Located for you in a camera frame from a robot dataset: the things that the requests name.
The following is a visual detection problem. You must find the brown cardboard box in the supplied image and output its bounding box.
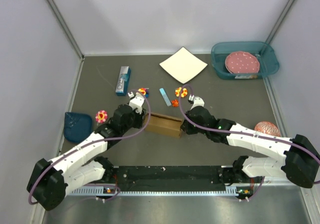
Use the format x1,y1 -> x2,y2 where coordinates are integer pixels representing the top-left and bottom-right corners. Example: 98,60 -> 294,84
144,112 -> 183,138

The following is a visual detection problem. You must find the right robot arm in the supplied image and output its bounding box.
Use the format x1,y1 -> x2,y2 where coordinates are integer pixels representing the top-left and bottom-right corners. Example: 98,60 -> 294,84
181,106 -> 320,189

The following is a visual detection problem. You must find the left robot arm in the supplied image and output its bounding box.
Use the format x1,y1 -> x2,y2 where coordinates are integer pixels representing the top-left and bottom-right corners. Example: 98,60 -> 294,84
26,102 -> 151,211

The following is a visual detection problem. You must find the blue toothpaste box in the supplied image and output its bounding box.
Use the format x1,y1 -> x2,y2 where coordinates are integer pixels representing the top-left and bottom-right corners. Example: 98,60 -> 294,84
115,66 -> 131,96

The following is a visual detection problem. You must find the rainbow plush flower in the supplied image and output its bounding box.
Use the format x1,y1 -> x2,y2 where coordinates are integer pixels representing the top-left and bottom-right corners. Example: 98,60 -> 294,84
138,87 -> 149,98

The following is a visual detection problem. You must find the orange red small toy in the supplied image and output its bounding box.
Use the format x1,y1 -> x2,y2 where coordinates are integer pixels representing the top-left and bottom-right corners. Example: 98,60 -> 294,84
171,99 -> 179,107

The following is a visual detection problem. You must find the pink plush flower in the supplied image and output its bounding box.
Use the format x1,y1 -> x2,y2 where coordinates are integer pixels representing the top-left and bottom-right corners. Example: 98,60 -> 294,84
95,110 -> 108,124

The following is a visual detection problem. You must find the light blue stick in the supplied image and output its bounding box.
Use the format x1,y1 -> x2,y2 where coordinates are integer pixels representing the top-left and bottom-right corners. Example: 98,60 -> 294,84
159,88 -> 172,107

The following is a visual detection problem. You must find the orange plush flower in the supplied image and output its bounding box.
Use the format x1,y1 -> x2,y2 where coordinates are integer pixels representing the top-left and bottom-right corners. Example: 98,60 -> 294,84
175,87 -> 188,98

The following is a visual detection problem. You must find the dark blue dish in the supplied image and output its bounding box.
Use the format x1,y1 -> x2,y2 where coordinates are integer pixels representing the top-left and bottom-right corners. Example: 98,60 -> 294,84
63,112 -> 93,144

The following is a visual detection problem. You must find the white square plate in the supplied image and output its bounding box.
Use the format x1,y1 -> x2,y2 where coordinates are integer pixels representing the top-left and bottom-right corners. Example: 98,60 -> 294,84
159,47 -> 208,84

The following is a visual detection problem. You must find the pink patterned bowl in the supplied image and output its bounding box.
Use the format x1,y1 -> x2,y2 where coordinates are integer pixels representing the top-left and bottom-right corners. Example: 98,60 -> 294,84
254,121 -> 281,137

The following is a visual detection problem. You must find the pink dotted plate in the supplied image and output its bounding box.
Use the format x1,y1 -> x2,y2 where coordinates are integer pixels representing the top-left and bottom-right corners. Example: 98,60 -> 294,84
224,51 -> 260,74

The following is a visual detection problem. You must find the teal plastic bin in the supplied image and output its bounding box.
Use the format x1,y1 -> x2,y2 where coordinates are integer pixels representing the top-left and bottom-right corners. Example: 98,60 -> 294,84
211,41 -> 280,80

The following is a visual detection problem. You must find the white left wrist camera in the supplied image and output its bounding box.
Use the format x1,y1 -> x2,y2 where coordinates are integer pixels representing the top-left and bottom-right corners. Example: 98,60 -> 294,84
127,91 -> 145,114

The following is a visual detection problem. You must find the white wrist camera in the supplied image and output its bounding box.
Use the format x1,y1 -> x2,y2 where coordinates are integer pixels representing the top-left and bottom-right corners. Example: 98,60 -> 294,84
127,91 -> 145,114
188,94 -> 205,110

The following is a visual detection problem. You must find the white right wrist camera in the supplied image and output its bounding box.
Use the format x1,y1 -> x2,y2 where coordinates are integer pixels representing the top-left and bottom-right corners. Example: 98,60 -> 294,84
188,94 -> 205,110

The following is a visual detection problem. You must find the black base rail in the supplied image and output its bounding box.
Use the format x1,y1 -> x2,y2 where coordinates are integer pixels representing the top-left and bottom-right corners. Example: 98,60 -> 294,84
84,165 -> 263,192

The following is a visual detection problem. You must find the white cable duct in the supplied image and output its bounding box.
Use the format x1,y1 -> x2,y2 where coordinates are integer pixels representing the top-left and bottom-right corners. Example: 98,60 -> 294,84
69,186 -> 252,197

